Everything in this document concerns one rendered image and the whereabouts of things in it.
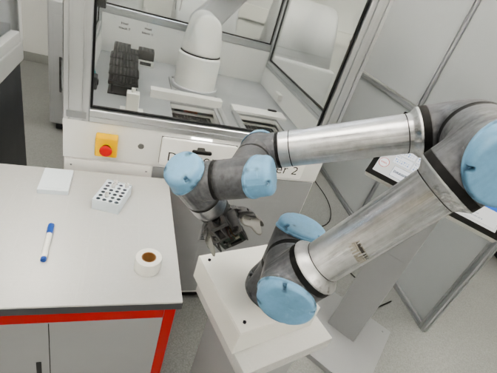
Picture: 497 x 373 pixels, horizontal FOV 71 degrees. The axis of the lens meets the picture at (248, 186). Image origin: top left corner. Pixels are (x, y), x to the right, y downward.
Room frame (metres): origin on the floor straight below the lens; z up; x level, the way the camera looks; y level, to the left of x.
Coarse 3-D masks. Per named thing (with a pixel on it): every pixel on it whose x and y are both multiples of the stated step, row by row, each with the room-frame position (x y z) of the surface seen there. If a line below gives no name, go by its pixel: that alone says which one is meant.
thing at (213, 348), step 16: (208, 320) 0.67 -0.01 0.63; (208, 336) 0.65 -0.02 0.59; (288, 336) 0.60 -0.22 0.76; (304, 336) 0.62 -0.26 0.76; (320, 336) 0.63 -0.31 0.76; (208, 352) 0.63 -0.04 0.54; (224, 352) 0.59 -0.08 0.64; (240, 352) 0.52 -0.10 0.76; (256, 352) 0.53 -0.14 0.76; (272, 352) 0.54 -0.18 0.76; (288, 352) 0.56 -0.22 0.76; (304, 352) 0.58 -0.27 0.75; (192, 368) 0.67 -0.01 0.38; (208, 368) 0.62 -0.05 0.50; (224, 368) 0.57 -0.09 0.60; (240, 368) 0.48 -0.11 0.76; (256, 368) 0.49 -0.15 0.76; (272, 368) 0.52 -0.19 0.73; (288, 368) 0.64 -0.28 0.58
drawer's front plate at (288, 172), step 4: (276, 168) 1.31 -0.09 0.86; (280, 168) 1.32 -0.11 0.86; (284, 168) 1.33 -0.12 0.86; (288, 168) 1.33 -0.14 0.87; (292, 168) 1.34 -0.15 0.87; (296, 168) 1.35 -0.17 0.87; (300, 168) 1.36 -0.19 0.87; (284, 172) 1.33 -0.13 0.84; (288, 172) 1.34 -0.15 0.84; (296, 172) 1.35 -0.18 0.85; (300, 172) 1.36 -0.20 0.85; (280, 176) 1.32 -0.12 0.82; (284, 176) 1.33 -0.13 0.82; (288, 176) 1.34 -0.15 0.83; (292, 176) 1.35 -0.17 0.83; (296, 176) 1.35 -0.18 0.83; (300, 176) 1.36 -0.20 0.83
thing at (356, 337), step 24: (408, 240) 1.30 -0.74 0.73; (384, 264) 1.32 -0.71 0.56; (360, 288) 1.33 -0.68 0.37; (384, 288) 1.29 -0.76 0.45; (336, 312) 1.35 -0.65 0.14; (360, 312) 1.30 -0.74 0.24; (336, 336) 1.28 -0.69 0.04; (360, 336) 1.33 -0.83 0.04; (384, 336) 1.39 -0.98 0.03; (312, 360) 1.12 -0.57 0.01; (336, 360) 1.14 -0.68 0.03; (360, 360) 1.18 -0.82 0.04
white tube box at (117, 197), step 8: (104, 184) 0.92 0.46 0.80; (120, 184) 0.95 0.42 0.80; (104, 192) 0.88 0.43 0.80; (112, 192) 0.90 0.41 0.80; (120, 192) 0.91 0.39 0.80; (128, 192) 0.93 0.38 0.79; (96, 200) 0.83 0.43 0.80; (104, 200) 0.86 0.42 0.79; (112, 200) 0.86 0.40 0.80; (120, 200) 0.88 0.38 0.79; (96, 208) 0.83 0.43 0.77; (104, 208) 0.84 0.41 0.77; (112, 208) 0.84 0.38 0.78; (120, 208) 0.86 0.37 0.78
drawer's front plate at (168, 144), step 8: (168, 144) 1.12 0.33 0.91; (176, 144) 1.14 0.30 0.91; (184, 144) 1.15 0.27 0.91; (192, 144) 1.16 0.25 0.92; (200, 144) 1.17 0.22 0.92; (208, 144) 1.18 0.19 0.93; (216, 144) 1.20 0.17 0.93; (224, 144) 1.23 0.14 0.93; (160, 152) 1.12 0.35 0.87; (168, 152) 1.13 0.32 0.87; (176, 152) 1.14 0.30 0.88; (216, 152) 1.20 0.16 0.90; (224, 152) 1.21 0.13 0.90; (232, 152) 1.23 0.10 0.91; (160, 160) 1.12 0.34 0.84; (208, 160) 1.19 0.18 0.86
